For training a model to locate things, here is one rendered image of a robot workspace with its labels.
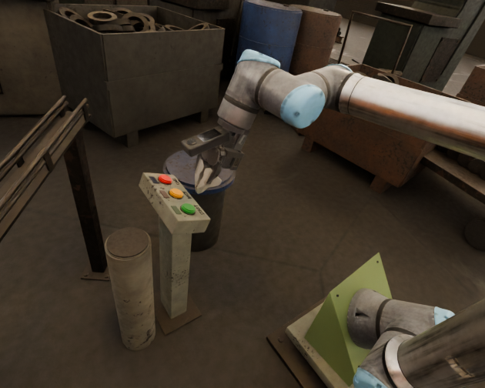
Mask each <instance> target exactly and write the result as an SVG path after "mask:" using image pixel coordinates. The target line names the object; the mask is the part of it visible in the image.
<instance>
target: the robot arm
mask: <svg viewBox="0 0 485 388"><path fill-rule="evenodd" d="M260 107H262V108H264V109H265V110H267V111H268V112H270V113H272V114H274V115H275V116H277V117H278V118H280V119H282V120H283V121H284V122H285V123H286V124H288V125H292V126H294V127H296V128H298V129H302V128H305V127H307V126H309V125H310V124H311V123H312V122H314V121H315V120H316V119H317V118H318V117H319V115H320V113H321V112H322V110H323V109H332V110H334V111H337V112H341V113H343V114H349V115H352V116H355V117H357V118H360V119H364V120H366V121H369V122H373V123H376V124H378V125H381V126H384V127H387V128H389V129H393V130H396V131H398V132H402V133H404V134H407V135H411V136H413V137H416V138H418V139H422V140H425V141H428V142H431V143H433V144H436V145H439V146H442V147H445V148H448V149H452V150H454V151H457V152H460V153H463V154H465V155H468V156H472V157H474V158H477V159H481V160H483V161H485V107H484V106H481V105H475V104H472V103H469V102H463V101H460V100H457V99H452V98H448V97H445V96H441V95H436V94H433V93H429V92H424V91H420V90H417V89H412V88H408V87H405V86H401V85H397V84H393V83H390V82H384V81H381V80H378V79H372V78H369V77H366V76H362V75H361V74H359V73H355V72H353V71H352V70H351V69H350V68H349V67H347V66H345V65H341V64H332V65H327V66H325V67H323V68H321V69H317V70H314V71H311V72H306V73H303V74H300V75H291V74H289V73H288V72H285V71H283V70H282V69H280V63H279V62H278V61H276V60H275V59H273V58H270V57H269V56H267V55H264V54H261V53H259V52H256V51H253V50H250V49H247V50H245V51H244V52H243V53H242V55H241V57H240V59H239V61H238V62H237V66H236V69H235V71H234V73H233V76H232V78H231V81H230V83H229V86H228V88H227V90H226V94H225V95H224V97H223V100H222V103H221V105H220V107H219V110H218V112H217V114H218V116H219V120H218V123H219V124H220V125H221V126H222V127H221V126H217V127H215V128H213V129H210V130H208V131H205V132H202V133H200V134H198V135H194V136H193V137H191V138H188V139H185V140H183V141H181V146H182V150H184V151H185V152H186V153H187V154H188V155H189V156H190V157H193V156H196V155H198V156H197V159H196V167H195V187H196V192H197V193H198V194H200V193H202V192H204V191H205V190H206V189H207V188H209V187H213V186H218V185H220V183H221V181H222V180H221V179H220V178H219V177H218V175H219V174H220V173H221V170H222V168H223V169H230V170H237V169H238V167H239V164H240V162H241V160H242V158H243V156H244V153H243V152H242V151H241V149H242V147H243V145H244V143H245V141H246V139H247V136H248V134H249V132H250V130H249V129H250V128H251V126H252V124H253V122H254V119H255V117H256V115H257V113H258V111H259V109H260ZM238 158H240V160H239V162H238V165H237V166H235V164H236V162H237V160H238ZM347 326H348V331H349V334H350V338H351V340H352V341H353V342H354V343H355V344H356V345H357V346H358V347H360V348H363V349H365V350H370V352H369V354H368V355H367V356H366V358H365V360H364V361H363V362H362V364H361V365H360V367H359V368H357V371H356V374H355V376H354V377H353V385H354V387H355V388H462V387H465V386H469V385H473V384H475V383H480V382H483V381H485V299H482V300H481V301H479V302H478V303H475V304H473V305H472V306H470V307H468V308H466V309H464V310H463V311H461V312H459V313H457V314H454V313H453V312H451V311H449V310H446V309H441V308H439V307H437V306H436V307H434V306H426V305H421V304H417V303H409V302H405V301H400V300H396V299H389V298H387V297H385V296H384V295H382V294H380V293H378V292H377V291H376V290H373V289H367V288H363V289H360V290H358V291H357V292H356V293H355V294H354V296H353V298H352V299H351V301H350V305H349V309H348V313H347Z"/></svg>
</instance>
